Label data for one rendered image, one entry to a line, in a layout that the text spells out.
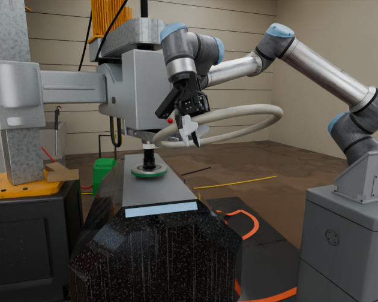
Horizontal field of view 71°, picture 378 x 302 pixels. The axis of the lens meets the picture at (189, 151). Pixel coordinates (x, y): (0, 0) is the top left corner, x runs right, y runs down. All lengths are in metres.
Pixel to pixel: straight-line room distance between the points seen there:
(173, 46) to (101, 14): 1.38
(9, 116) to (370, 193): 2.04
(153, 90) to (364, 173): 1.12
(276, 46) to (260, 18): 6.86
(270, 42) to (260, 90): 6.71
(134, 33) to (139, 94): 0.31
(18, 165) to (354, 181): 1.96
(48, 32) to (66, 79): 4.72
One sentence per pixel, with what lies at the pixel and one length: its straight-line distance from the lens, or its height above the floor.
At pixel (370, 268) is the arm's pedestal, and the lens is 1.50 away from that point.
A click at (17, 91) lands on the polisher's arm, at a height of 1.38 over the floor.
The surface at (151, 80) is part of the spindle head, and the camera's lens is 1.48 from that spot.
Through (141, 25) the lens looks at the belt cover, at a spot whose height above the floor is 1.70.
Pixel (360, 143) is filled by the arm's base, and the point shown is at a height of 1.13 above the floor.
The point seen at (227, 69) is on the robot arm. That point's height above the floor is 1.46.
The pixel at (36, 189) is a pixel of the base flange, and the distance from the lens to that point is 1.94.
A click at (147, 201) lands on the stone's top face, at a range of 1.29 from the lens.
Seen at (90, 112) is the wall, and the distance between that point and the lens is 6.59.
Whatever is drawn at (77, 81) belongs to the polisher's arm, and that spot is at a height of 1.45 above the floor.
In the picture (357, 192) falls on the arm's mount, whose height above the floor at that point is 0.90.
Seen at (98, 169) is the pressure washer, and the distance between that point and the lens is 3.35.
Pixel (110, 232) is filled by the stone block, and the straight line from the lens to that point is 1.27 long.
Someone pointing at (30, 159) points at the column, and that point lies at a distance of 2.06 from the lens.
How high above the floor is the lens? 1.36
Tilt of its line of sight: 12 degrees down
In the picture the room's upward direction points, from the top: straight up
